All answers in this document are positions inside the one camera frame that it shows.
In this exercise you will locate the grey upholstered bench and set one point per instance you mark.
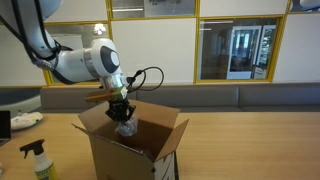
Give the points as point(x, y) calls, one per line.
point(233, 96)

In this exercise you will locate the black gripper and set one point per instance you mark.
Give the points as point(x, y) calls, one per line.
point(119, 108)

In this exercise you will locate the black laptop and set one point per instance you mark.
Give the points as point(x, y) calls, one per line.
point(4, 126)

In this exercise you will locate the clear plastic bag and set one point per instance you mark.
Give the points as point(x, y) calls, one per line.
point(127, 128)

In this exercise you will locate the white globe pendant lamp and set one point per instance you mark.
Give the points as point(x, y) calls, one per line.
point(310, 3)

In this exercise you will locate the white flat object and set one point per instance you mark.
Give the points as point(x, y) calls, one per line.
point(26, 120)

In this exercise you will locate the brown cardboard box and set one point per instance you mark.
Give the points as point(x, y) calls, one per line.
point(120, 160)

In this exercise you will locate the glowing cluster ceiling lamp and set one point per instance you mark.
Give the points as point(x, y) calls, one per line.
point(99, 29)

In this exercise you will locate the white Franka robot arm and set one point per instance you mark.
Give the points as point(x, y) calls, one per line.
point(76, 63)

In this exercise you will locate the glass door display fridge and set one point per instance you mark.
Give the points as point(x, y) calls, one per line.
point(265, 50)

